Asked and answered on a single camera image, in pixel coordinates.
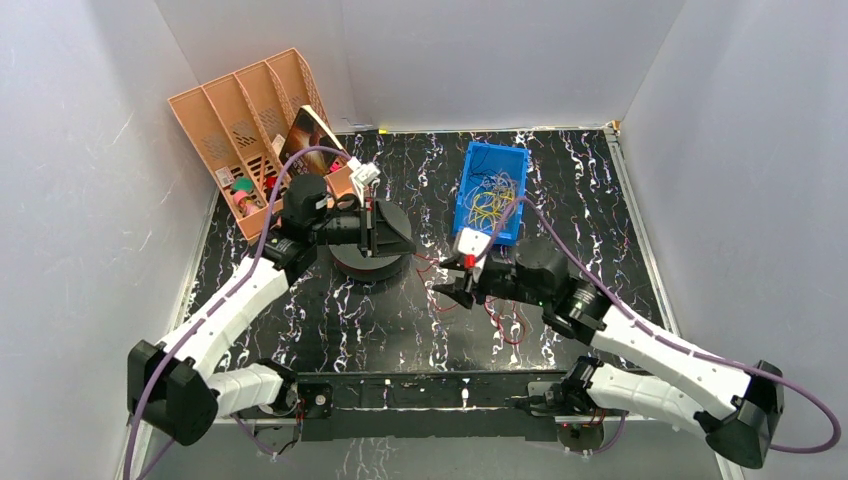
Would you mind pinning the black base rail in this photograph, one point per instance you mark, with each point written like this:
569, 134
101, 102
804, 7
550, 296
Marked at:
470, 404

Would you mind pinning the orange file organizer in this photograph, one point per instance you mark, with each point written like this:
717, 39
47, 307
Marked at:
238, 124

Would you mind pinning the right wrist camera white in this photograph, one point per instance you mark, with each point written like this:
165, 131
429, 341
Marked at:
470, 241

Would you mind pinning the green tape roll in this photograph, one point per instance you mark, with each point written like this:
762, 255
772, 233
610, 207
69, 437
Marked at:
242, 184

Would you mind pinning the red black small item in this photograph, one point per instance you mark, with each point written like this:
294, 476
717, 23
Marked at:
269, 183

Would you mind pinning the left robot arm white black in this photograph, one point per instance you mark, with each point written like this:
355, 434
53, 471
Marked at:
173, 384

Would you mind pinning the blue plastic bin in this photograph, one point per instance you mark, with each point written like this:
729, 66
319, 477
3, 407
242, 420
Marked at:
492, 177

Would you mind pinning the grey perforated cable spool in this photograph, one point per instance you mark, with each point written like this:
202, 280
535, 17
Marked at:
348, 259

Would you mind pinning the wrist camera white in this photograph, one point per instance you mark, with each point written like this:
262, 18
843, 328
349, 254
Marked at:
364, 177
470, 241

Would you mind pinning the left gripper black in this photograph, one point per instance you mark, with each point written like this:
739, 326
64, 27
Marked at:
369, 228

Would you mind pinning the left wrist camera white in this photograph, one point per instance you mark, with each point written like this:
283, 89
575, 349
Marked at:
364, 177

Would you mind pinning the brown book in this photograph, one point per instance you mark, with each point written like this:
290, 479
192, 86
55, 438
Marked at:
308, 130

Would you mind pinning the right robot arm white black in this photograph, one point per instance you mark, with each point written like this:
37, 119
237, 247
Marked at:
734, 408

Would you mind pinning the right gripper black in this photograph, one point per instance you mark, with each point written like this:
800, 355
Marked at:
457, 292

